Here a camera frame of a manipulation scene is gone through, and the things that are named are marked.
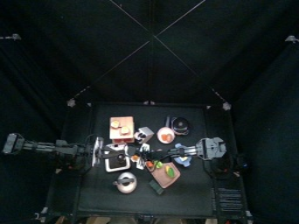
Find wooden toy cutting board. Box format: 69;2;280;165
108;115;136;144

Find grey toy toaster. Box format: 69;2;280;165
133;126;154;145

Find silver toy kettle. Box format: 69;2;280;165
112;171;138;194

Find green yellow toy vegetable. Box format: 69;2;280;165
164;165;176;179

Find pink toy tray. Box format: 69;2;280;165
145;159;183;189

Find orange toy food slices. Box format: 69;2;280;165
160;133;173;144

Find dark green sponge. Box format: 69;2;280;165
148;179;165;196

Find white toy frying pan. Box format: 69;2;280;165
156;115;176;145

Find blue toy pot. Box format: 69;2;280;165
172;143;192;168

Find black toy pot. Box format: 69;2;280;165
170;116;192;137

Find thin diagonal cord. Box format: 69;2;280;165
108;0;227;103
70;0;207;102

